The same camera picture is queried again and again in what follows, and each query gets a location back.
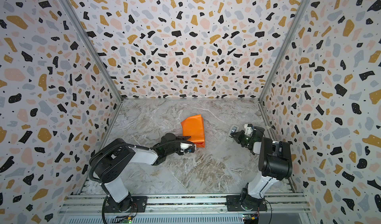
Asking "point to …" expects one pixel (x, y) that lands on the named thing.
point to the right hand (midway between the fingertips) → (232, 133)
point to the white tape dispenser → (233, 129)
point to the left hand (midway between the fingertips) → (190, 137)
